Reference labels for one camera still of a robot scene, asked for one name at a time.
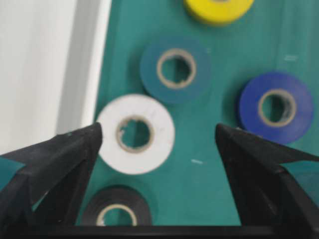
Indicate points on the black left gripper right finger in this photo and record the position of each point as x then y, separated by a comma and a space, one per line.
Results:
264, 191

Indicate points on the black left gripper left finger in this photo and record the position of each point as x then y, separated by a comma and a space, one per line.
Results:
51, 184

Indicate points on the white tape roll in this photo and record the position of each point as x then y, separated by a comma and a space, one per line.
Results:
138, 134

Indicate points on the black tape roll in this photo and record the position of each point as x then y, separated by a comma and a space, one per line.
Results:
117, 197

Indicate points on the blue tape roll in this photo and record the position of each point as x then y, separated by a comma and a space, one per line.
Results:
276, 106

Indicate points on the white plastic case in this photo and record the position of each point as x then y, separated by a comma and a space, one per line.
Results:
51, 54

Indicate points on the green tape roll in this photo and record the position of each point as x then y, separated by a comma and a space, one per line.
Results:
175, 69

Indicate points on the yellow tape roll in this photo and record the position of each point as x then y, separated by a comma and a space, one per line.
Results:
218, 12

